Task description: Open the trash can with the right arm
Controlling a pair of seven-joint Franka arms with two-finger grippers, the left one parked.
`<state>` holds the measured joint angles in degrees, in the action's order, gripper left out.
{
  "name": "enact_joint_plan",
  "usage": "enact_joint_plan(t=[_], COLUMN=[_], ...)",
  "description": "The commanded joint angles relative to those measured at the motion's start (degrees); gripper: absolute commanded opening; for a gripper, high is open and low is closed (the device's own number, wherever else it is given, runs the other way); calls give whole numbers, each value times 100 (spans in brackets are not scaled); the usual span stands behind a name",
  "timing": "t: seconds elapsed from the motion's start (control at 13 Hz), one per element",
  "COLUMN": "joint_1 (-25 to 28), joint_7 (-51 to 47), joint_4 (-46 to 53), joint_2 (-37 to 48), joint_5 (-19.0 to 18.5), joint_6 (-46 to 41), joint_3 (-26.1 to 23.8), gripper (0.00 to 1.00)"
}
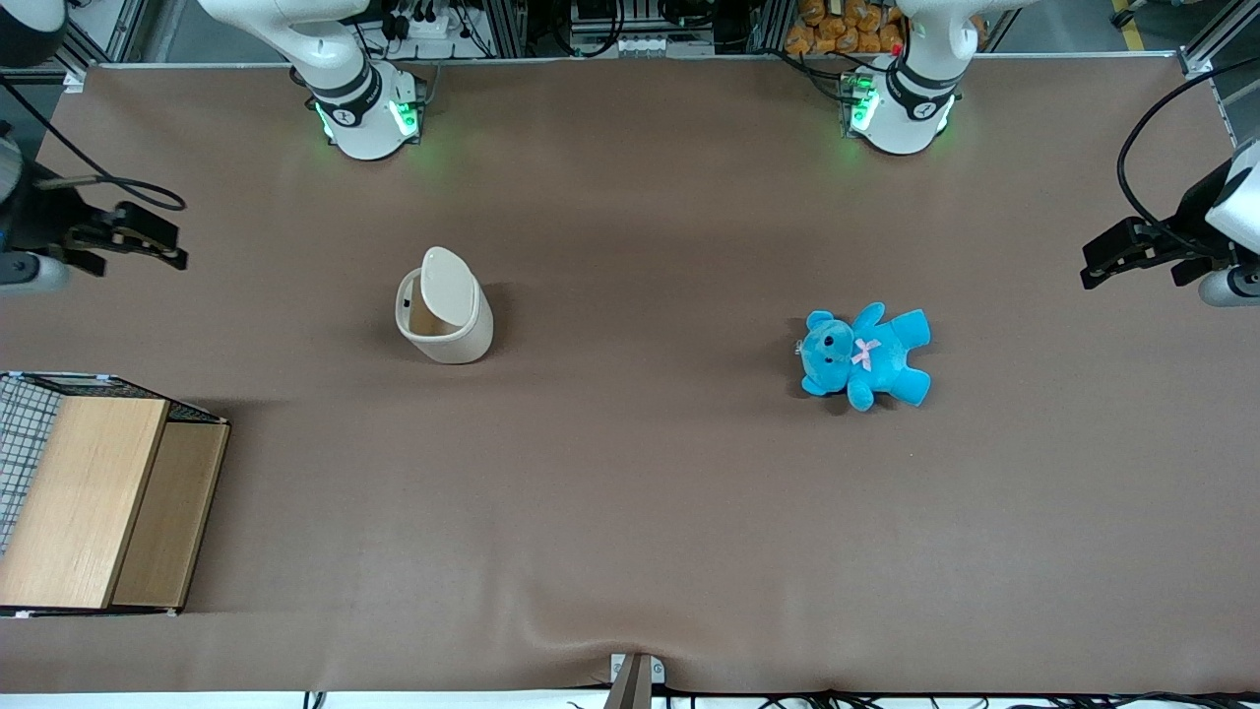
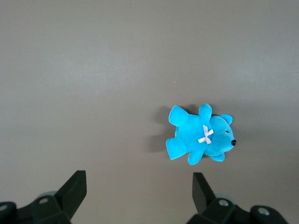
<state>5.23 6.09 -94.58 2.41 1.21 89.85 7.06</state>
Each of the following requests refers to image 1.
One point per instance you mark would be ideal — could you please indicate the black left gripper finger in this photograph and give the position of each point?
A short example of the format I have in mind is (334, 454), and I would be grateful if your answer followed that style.
(1132, 263)
(1127, 238)

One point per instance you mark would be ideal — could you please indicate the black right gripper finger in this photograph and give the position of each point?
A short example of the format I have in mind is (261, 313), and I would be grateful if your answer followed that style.
(148, 225)
(153, 252)

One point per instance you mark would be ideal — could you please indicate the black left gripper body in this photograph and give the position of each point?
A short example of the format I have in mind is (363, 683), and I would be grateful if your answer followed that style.
(1184, 232)

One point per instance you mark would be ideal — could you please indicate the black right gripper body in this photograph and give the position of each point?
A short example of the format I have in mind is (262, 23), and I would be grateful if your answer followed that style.
(39, 219)

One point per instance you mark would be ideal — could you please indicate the beige trash can with lid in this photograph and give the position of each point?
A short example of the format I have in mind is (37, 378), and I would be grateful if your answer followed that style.
(453, 286)

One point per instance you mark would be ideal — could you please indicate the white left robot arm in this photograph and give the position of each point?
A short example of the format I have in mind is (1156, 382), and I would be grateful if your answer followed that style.
(906, 103)

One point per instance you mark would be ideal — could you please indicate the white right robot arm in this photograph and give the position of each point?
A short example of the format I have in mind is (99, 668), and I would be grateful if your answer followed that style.
(359, 108)

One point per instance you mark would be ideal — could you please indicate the blue teddy bear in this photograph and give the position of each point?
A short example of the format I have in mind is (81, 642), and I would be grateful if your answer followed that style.
(876, 354)

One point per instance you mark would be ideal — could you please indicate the white power strip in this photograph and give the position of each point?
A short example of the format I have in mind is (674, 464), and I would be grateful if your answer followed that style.
(423, 22)

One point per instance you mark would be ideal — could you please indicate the orange plush toys pile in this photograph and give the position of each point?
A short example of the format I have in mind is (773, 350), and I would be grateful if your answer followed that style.
(837, 30)

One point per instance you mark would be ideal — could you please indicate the white terminal block device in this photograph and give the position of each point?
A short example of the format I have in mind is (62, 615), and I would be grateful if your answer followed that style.
(640, 44)

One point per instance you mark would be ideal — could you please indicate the brown table cloth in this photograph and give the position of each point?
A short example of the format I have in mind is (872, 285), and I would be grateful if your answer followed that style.
(630, 492)

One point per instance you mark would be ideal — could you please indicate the grey metal table clamp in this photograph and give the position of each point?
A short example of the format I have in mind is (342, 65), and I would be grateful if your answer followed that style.
(635, 679)

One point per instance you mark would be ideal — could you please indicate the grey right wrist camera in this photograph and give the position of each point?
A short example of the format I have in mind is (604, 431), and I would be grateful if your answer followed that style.
(25, 273)

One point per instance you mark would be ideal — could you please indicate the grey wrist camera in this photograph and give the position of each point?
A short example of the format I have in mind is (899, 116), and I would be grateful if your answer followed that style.
(25, 273)
(1230, 288)

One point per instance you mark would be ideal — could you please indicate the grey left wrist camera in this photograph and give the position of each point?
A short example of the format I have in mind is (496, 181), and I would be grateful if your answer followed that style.
(1230, 288)

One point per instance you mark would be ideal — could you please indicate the aluminium frame profile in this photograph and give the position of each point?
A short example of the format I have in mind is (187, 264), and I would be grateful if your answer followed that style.
(108, 39)
(1216, 39)

